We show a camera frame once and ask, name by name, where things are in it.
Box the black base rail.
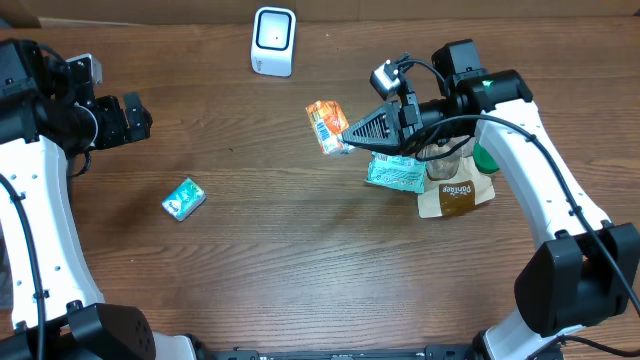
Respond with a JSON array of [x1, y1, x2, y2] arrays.
[[207, 344, 485, 360]]

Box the white barcode scanner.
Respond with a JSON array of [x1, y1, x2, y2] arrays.
[[250, 6, 297, 77]]

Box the green-lid jar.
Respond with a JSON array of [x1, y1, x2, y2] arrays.
[[473, 143, 500, 175]]

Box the brown clear snack pouch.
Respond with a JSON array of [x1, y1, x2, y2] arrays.
[[417, 137, 499, 219]]

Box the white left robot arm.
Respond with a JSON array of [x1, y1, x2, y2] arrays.
[[1, 39, 207, 359]]

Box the teal wet wipes pack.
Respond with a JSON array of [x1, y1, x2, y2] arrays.
[[365, 152, 426, 194]]

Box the orange Kleenex tissue pack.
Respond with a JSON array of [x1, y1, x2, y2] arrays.
[[305, 101, 355, 156]]

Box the blue-green tissue pack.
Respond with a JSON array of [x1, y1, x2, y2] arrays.
[[162, 178, 207, 222]]

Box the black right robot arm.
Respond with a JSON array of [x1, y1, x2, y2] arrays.
[[342, 39, 639, 359]]

